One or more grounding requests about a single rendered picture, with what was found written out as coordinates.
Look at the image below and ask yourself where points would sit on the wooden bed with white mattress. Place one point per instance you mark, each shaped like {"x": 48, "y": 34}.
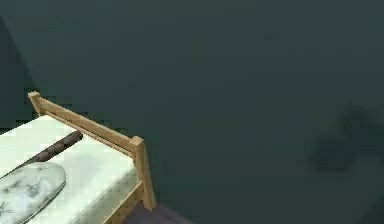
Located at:
{"x": 100, "y": 166}

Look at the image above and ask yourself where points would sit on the brown baseball bat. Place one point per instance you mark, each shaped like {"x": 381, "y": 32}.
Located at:
{"x": 55, "y": 148}

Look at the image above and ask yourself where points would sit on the white grey patterned pillow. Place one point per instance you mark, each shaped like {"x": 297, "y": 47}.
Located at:
{"x": 28, "y": 190}

